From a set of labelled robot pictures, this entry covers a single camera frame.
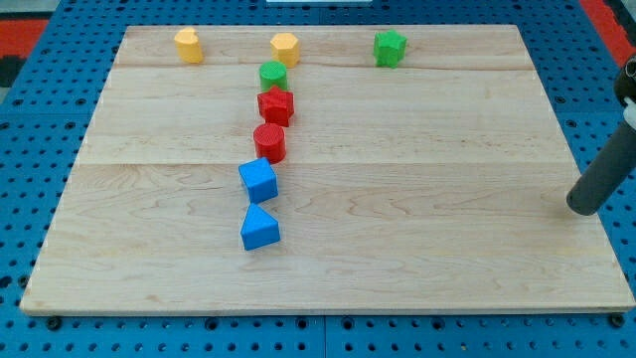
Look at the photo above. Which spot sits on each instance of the red star block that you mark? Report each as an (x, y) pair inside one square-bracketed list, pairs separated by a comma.
[(276, 106)]

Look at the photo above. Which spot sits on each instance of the green cylinder block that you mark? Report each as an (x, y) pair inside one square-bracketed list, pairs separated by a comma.
[(273, 74)]

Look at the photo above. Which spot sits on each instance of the yellow hexagon block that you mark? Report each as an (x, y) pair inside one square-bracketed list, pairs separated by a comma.
[(285, 48)]

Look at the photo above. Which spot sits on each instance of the blue cube block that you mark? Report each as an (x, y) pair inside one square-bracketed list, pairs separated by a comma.
[(259, 179)]

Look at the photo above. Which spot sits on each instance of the red cylinder block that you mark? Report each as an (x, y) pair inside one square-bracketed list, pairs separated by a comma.
[(269, 142)]

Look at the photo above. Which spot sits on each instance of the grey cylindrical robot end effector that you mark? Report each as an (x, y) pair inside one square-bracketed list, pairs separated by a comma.
[(606, 172)]

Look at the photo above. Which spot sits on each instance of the yellow heart block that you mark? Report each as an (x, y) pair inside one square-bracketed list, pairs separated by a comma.
[(188, 46)]

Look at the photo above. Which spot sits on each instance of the green star block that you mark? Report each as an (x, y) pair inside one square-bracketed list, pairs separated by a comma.
[(389, 48)]

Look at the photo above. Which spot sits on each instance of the light wooden board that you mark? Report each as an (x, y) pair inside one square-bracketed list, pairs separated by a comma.
[(437, 187)]

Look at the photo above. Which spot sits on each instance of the blue triangle block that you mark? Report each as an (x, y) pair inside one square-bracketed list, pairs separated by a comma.
[(258, 229)]

